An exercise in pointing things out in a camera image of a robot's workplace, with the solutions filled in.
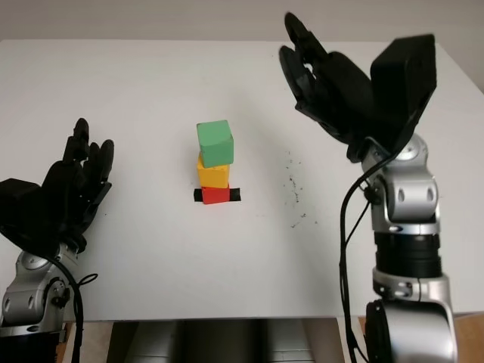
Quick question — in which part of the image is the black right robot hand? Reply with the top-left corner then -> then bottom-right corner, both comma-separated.
278,12 -> 383,163

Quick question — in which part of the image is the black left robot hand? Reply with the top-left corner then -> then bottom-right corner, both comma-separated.
39,117 -> 116,254

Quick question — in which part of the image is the green cube block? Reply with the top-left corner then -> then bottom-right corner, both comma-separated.
195,119 -> 234,169

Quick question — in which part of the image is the yellow cube block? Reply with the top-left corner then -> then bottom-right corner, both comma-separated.
196,152 -> 231,189

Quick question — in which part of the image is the red cube block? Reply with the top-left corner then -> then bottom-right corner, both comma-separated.
201,186 -> 231,205

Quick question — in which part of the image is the black tape strip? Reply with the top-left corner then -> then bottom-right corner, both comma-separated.
193,187 -> 242,203

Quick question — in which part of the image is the white table leg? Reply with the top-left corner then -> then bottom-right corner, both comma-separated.
338,317 -> 368,363
66,321 -> 113,363

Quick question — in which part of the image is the grey robot torso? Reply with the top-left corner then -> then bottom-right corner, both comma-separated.
107,319 -> 340,363

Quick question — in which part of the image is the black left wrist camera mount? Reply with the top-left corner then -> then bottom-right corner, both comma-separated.
0,178 -> 57,260

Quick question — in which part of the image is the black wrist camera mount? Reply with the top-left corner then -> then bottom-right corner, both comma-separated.
0,178 -> 57,260
369,33 -> 439,157

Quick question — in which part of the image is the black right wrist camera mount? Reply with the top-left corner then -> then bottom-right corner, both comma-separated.
369,33 -> 439,157

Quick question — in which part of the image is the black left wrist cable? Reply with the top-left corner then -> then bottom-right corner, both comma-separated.
47,256 -> 99,363

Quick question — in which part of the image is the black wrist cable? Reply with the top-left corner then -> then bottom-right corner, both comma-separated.
339,150 -> 402,363
47,256 -> 99,363

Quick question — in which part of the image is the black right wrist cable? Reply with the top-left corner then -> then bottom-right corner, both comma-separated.
339,150 -> 402,363

